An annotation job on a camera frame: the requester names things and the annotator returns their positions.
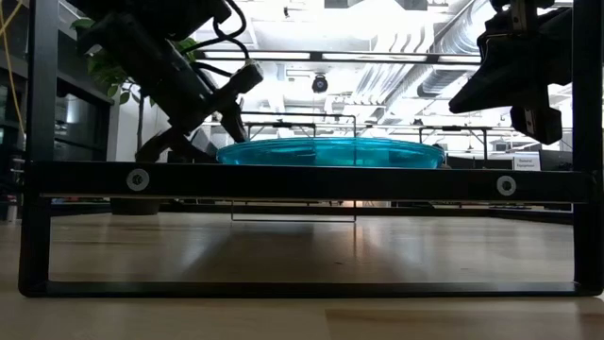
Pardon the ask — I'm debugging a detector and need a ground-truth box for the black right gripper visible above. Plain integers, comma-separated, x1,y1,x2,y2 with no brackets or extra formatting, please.
447,0,575,145

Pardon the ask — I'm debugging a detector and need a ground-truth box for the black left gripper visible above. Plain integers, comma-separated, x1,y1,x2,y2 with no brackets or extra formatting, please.
77,11,248,164

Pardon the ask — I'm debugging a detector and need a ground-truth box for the blue transparent plate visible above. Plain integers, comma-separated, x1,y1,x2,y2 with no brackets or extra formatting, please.
221,137,443,151
216,137,446,169

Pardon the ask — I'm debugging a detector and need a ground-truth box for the silver shelf bolt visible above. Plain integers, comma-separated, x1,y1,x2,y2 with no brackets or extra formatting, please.
126,168,151,193
495,175,518,197

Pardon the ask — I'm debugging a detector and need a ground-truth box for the white sign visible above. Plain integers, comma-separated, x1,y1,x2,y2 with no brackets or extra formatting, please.
512,151,542,172

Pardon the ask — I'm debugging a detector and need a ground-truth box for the black desk partition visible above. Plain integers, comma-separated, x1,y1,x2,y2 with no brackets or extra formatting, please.
445,155,514,171

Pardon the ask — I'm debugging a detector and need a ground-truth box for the green potted plant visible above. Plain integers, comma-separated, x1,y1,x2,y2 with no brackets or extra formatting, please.
70,17,199,216

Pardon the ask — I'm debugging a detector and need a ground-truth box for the dark glass cabinet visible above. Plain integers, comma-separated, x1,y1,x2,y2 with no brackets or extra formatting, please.
51,70,114,164

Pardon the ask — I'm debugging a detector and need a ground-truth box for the silver ceiling duct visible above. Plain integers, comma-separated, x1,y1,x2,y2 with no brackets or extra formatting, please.
351,0,496,100

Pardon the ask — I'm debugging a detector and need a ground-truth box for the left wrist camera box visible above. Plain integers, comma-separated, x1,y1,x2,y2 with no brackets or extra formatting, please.
221,59,265,96

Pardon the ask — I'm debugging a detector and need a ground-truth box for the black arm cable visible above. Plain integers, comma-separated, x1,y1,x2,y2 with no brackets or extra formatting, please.
178,0,254,65

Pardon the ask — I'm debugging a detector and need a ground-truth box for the black hanging camera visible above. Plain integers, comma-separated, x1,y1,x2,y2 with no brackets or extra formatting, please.
310,73,330,94

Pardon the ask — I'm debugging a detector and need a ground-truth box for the black aluminium table frame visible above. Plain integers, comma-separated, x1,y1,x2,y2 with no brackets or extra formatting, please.
51,202,575,226

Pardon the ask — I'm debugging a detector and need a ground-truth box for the yellow cable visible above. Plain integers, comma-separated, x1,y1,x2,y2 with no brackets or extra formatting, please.
0,0,25,136

